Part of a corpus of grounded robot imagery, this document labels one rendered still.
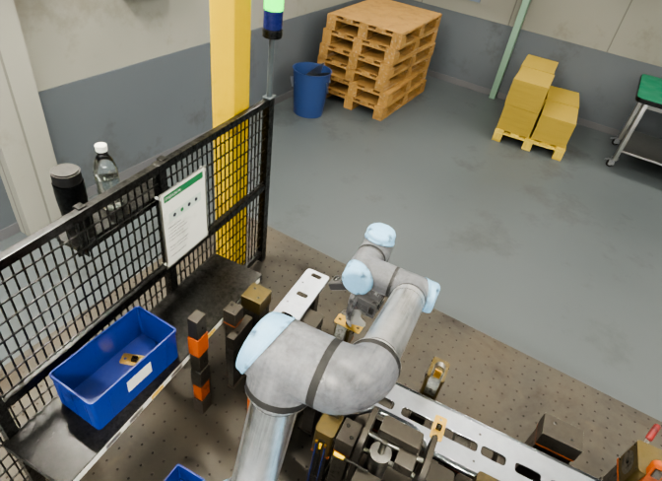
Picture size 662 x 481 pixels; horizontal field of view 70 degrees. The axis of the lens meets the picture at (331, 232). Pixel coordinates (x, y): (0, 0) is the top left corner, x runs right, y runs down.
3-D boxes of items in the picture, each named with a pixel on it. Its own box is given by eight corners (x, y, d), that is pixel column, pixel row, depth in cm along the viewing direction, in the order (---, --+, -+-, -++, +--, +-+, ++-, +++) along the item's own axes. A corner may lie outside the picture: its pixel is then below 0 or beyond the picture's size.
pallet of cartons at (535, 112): (574, 127, 606) (601, 72, 562) (559, 164, 520) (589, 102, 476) (508, 105, 635) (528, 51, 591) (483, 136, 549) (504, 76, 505)
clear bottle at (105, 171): (128, 203, 143) (118, 143, 130) (111, 213, 138) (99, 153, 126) (111, 195, 145) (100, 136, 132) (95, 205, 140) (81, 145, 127)
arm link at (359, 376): (393, 399, 67) (447, 271, 110) (323, 366, 70) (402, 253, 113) (371, 456, 71) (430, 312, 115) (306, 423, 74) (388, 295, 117)
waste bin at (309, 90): (303, 100, 565) (308, 54, 532) (335, 111, 550) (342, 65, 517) (281, 111, 532) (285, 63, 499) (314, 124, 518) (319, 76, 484)
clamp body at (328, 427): (329, 475, 160) (346, 416, 137) (314, 506, 152) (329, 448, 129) (312, 465, 162) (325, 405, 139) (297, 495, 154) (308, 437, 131)
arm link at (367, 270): (387, 283, 105) (402, 255, 113) (341, 264, 108) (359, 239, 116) (380, 308, 110) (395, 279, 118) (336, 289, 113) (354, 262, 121)
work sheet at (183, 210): (208, 235, 179) (205, 165, 160) (167, 270, 163) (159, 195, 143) (204, 233, 180) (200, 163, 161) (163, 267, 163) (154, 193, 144)
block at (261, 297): (267, 351, 195) (272, 290, 173) (256, 366, 190) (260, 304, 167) (250, 343, 198) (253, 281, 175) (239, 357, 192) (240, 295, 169)
